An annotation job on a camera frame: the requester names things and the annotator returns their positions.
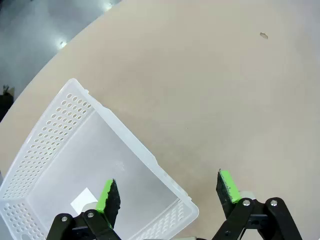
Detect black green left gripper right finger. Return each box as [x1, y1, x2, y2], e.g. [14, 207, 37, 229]
[211, 168, 303, 240]

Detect white perforated plastic basket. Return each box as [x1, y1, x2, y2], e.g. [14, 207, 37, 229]
[0, 77, 200, 240]

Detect white paper label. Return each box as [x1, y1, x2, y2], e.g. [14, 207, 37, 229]
[70, 187, 98, 213]

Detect black floor object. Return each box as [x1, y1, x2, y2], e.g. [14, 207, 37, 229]
[0, 84, 15, 123]

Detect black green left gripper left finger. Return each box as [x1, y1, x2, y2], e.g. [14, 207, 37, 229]
[47, 178, 123, 240]

